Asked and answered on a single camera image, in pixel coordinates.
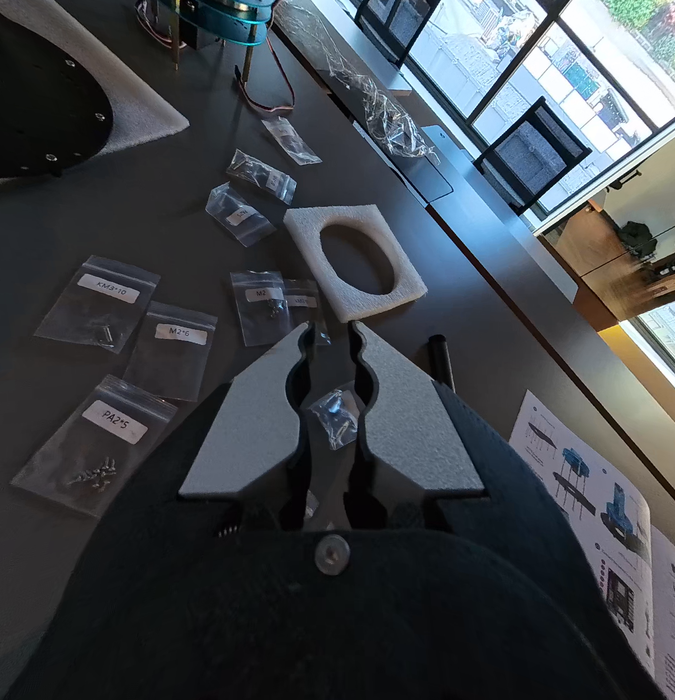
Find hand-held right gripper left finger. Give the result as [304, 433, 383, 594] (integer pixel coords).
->
[179, 322, 316, 503]

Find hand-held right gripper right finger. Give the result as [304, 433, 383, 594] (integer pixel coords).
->
[348, 320, 486, 498]

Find small clear screw pouch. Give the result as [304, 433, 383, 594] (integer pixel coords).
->
[308, 387, 366, 452]

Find black metal base plate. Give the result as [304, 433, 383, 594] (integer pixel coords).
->
[0, 5, 115, 178]

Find dark desk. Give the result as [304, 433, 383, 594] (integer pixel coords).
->
[0, 0, 675, 700]

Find black bar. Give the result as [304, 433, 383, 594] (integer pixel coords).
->
[425, 334, 457, 393]

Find printed instruction manual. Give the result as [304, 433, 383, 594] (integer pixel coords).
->
[507, 389, 675, 679]

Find scattered labelled zip bags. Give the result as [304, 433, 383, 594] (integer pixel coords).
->
[11, 117, 334, 517]

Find grey folding table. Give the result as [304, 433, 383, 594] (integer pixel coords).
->
[272, 0, 581, 307]

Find wooden cabinet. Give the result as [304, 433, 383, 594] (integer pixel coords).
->
[540, 137, 675, 323]

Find large glass window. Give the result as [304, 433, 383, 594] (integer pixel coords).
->
[359, 0, 675, 219]
[624, 298, 675, 384]

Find dark backpack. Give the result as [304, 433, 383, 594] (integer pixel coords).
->
[616, 220, 659, 259]

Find black mesh chair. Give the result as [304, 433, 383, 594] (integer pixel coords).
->
[354, 0, 442, 69]
[473, 97, 592, 217]

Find crumpled clear plastic wrap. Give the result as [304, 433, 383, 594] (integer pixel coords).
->
[274, 0, 442, 166]

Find white foam sheet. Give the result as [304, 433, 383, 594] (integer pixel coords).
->
[0, 0, 190, 189]

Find white foam ring frame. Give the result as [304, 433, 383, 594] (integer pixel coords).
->
[284, 203, 429, 323]

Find red brown servo cable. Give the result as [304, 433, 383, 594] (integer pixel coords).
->
[235, 22, 296, 117]

